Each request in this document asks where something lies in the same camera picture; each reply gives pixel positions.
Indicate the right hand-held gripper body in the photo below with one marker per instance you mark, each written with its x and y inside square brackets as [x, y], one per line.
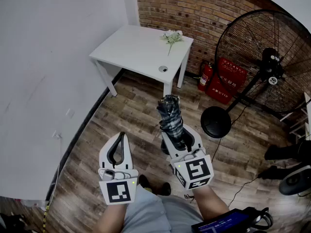
[198, 170]

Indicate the black pedestal fan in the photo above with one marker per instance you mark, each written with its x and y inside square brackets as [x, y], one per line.
[215, 121]

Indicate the white table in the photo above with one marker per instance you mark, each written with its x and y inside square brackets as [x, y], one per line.
[136, 50]

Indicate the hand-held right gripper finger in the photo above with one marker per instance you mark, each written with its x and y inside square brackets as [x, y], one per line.
[171, 150]
[198, 139]

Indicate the white artificial flower bouquet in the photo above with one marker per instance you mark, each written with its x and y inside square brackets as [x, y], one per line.
[172, 36]

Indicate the person's light blue shirt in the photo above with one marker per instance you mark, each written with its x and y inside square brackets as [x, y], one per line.
[150, 215]

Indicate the red fire extinguisher box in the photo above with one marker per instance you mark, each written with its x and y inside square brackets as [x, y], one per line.
[223, 86]

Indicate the black tablet with blue screen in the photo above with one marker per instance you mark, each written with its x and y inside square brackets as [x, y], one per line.
[218, 223]

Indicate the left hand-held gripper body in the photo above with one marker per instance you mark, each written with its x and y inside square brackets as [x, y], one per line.
[116, 190]

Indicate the white wall socket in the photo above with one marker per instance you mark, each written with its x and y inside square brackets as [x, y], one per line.
[57, 135]
[70, 113]

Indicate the person's right forearm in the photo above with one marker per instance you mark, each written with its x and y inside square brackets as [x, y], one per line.
[210, 203]

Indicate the dark plaid umbrella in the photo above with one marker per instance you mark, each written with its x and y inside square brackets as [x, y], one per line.
[171, 115]

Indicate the person's left forearm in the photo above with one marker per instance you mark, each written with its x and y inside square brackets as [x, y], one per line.
[111, 217]

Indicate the red fire extinguisher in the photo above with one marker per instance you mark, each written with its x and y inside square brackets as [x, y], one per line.
[205, 78]

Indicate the person's black shoe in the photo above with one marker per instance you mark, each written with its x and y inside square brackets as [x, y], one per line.
[143, 182]
[165, 188]

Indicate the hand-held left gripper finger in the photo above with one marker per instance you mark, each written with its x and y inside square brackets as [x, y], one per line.
[105, 156]
[128, 159]

